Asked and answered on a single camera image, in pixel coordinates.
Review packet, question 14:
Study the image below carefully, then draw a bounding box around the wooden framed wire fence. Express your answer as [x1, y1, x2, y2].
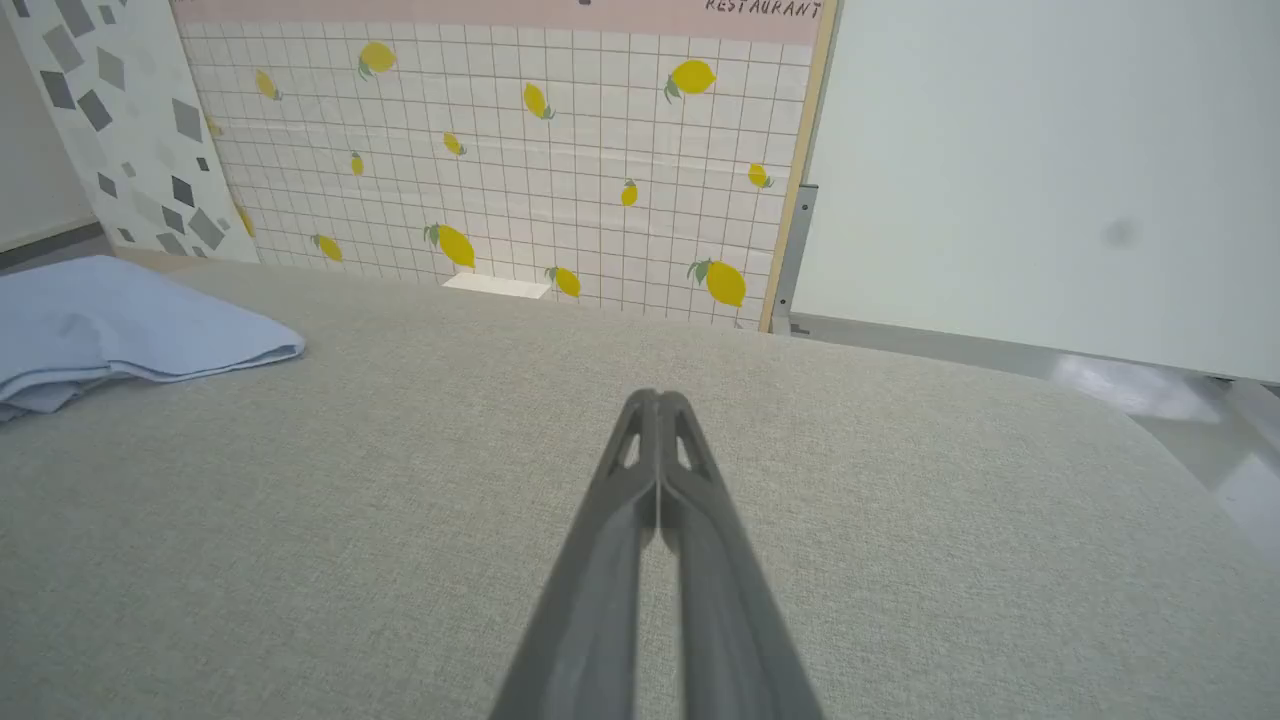
[170, 0, 841, 332]

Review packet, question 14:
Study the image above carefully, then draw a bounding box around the grey metal partition bracket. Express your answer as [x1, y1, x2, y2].
[770, 184, 820, 337]

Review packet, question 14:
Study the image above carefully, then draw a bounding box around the plain white partition board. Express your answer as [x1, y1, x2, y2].
[790, 0, 1280, 386]

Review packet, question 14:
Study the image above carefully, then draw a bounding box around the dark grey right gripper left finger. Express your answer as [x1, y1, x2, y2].
[490, 390, 659, 720]

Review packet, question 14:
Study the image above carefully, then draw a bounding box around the white terrazzo pattern panel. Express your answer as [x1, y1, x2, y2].
[5, 0, 261, 264]

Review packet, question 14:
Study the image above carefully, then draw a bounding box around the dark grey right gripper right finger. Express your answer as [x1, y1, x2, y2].
[659, 390, 824, 720]

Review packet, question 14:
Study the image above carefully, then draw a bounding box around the light blue and white garment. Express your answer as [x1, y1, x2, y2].
[0, 255, 306, 422]

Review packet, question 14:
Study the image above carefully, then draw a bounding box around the white box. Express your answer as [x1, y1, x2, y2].
[442, 273, 553, 300]

